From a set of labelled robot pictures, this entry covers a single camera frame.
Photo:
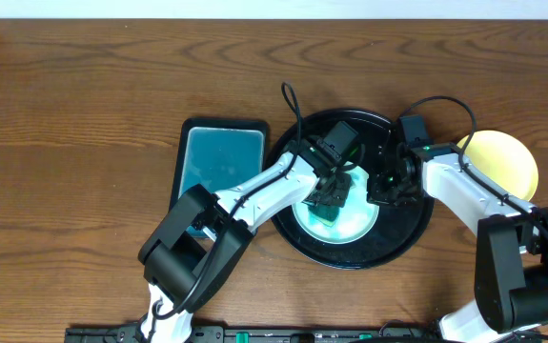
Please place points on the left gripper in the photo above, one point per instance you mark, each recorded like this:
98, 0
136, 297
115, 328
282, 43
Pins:
333, 189

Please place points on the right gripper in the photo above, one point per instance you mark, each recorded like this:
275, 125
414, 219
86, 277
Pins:
376, 194

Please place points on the green yellow sponge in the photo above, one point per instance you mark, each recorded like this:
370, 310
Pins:
328, 209

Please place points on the light blue plate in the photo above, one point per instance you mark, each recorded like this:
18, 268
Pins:
355, 219

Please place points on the yellow plate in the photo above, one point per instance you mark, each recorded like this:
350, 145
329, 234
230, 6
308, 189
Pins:
505, 160

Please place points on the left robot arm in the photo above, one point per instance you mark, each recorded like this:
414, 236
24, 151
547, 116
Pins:
196, 246

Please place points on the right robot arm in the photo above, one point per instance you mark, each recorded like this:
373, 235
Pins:
511, 275

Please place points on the black round tray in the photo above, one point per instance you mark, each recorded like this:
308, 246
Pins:
396, 228

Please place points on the black rectangular tray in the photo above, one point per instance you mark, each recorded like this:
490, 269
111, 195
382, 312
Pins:
178, 157

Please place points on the blue water basin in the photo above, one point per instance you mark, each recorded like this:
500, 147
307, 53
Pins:
221, 157

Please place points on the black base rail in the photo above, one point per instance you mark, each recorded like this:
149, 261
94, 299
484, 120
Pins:
216, 334

